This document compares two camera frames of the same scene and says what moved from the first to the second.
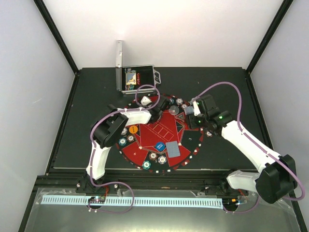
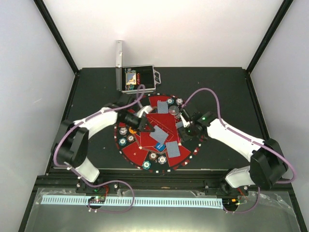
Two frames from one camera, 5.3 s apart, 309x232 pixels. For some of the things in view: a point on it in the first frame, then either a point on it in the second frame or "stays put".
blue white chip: x=162 y=159 stays put
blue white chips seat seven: x=124 y=131 stays put
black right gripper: x=192 y=123 -> x=185 y=136
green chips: x=146 y=165 stays put
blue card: x=173 y=149 stays put
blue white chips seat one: x=179 y=101 stays put
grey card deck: x=189 y=110 -> x=179 y=124
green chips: x=122 y=141 stays put
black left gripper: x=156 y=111 -> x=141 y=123
